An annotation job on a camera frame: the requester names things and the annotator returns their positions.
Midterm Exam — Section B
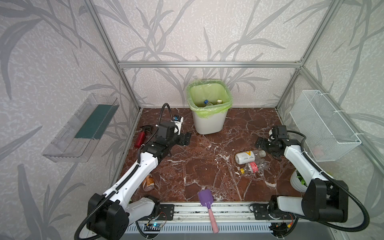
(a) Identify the pink label yellow cap bottle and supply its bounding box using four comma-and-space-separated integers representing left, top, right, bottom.
240, 160, 270, 175

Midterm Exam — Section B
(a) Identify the white yellow label bottle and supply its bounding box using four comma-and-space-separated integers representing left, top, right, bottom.
235, 150, 267, 165

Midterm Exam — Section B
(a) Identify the blue cap water bottle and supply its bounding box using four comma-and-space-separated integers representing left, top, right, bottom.
204, 100, 213, 106

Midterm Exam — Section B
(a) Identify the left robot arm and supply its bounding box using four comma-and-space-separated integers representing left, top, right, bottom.
74, 115, 192, 240

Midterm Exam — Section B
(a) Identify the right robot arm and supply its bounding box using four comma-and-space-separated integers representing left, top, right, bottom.
255, 126, 370, 233

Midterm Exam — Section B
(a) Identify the white trash bin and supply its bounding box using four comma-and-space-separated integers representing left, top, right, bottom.
193, 111, 227, 135

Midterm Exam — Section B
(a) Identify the green bin liner bag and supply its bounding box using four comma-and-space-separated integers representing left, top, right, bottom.
186, 79, 233, 118

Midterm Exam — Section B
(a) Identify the red spray bottle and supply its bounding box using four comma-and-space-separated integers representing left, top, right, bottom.
134, 125, 153, 149

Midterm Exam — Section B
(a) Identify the brown coffee bottle lying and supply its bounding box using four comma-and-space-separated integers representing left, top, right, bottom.
142, 175, 155, 192

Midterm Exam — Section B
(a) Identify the artificial flower pot plant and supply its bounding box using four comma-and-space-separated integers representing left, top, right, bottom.
290, 170, 308, 193

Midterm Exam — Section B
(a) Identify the purple pink silicone spatula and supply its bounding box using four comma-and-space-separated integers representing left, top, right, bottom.
198, 189, 219, 234

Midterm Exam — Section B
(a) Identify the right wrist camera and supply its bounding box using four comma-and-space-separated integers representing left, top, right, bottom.
268, 125, 289, 142

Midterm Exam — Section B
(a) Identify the white wire mesh basket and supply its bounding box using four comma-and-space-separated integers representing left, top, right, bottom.
290, 90, 362, 162

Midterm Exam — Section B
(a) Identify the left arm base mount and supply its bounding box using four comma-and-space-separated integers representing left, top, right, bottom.
141, 204, 175, 221

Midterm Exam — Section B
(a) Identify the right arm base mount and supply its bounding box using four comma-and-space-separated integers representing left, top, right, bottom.
249, 203, 296, 221

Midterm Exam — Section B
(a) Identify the aluminium front rail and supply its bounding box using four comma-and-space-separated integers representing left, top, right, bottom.
128, 201, 340, 224

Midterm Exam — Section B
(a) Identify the clear acrylic wall shelf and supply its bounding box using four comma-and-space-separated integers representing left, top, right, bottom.
42, 94, 120, 163

